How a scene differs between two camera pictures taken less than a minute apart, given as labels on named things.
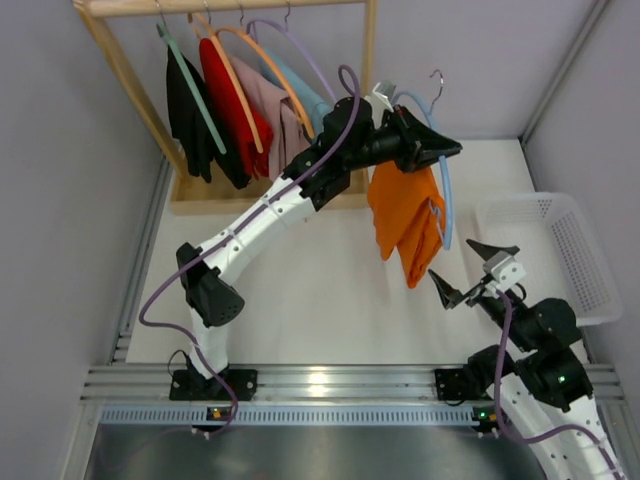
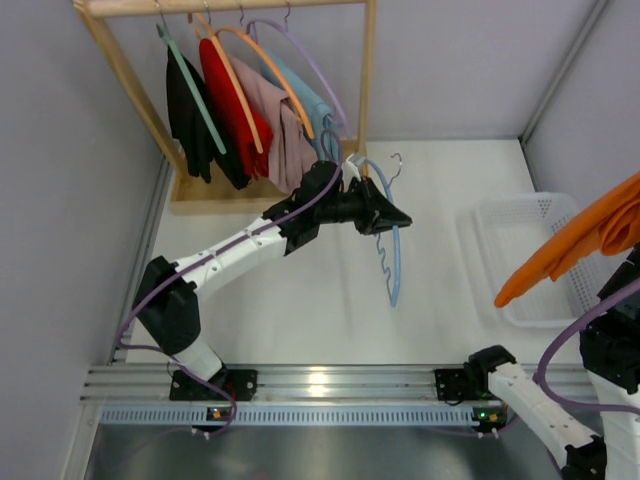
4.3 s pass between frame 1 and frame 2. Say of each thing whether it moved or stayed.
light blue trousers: stayed
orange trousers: moved
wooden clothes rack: stayed
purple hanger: stayed
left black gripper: moved
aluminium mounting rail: stayed
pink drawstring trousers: stayed
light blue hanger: moved
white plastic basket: stayed
